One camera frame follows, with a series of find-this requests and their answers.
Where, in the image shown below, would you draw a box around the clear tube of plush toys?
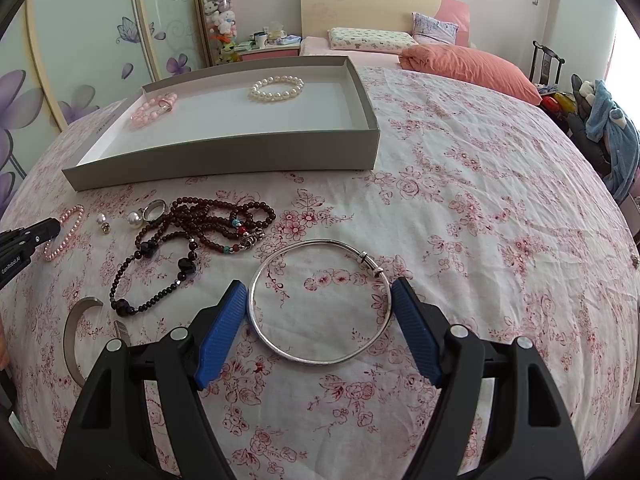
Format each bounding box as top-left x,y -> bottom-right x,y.
200,0 -> 241,66

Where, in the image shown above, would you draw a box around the pink nightstand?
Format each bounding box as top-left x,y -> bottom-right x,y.
235,42 -> 301,63

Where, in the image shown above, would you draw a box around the pile of colourful clothes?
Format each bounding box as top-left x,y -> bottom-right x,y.
537,82 -> 586,136

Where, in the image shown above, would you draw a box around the white pearl bracelet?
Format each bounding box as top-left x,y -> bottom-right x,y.
248,76 -> 305,104

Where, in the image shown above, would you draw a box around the orange duvet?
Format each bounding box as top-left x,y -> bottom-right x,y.
398,43 -> 543,106

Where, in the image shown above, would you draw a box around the floral wardrobe doors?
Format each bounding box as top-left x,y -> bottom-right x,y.
0,0 -> 211,216

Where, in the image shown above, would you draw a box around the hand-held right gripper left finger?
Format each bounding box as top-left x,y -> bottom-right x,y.
55,280 -> 249,480

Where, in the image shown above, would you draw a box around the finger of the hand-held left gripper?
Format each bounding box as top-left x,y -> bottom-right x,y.
0,217 -> 62,261

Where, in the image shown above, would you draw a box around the pink crystal bead bracelet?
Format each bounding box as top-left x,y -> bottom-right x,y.
131,92 -> 179,128

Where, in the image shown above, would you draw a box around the thin silver bangle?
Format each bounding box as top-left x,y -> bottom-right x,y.
246,239 -> 393,366

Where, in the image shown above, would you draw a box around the purple pillow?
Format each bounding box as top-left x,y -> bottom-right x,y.
411,12 -> 460,46

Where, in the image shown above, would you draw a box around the dark wooden chair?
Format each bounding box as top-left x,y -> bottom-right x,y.
530,40 -> 566,86

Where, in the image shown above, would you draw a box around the silver ring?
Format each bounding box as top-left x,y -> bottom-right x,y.
141,198 -> 168,222

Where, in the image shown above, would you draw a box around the patterned cream pillow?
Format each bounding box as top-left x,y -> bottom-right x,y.
327,27 -> 420,55

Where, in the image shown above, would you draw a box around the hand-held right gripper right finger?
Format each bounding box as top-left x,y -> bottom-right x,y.
390,276 -> 586,480

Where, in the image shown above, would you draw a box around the beige and pink headboard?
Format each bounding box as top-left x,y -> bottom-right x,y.
300,0 -> 472,51

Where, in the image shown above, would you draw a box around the grey cardboard box tray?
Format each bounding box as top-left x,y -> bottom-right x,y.
61,55 -> 381,192

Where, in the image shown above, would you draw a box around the dark red bead necklace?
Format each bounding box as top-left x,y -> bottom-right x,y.
135,199 -> 277,257

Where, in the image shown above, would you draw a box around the engraved metal cuff bangle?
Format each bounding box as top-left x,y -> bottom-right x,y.
63,297 -> 104,388

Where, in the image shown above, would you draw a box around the blue plush toy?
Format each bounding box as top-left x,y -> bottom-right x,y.
585,80 -> 640,201

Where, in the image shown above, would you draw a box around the pink pearl bracelet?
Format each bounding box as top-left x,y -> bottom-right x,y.
44,205 -> 85,262

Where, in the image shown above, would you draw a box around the pink mattress sheet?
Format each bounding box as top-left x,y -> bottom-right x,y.
299,36 -> 406,68

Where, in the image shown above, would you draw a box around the black bead bracelet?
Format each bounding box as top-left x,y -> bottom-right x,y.
110,240 -> 201,317

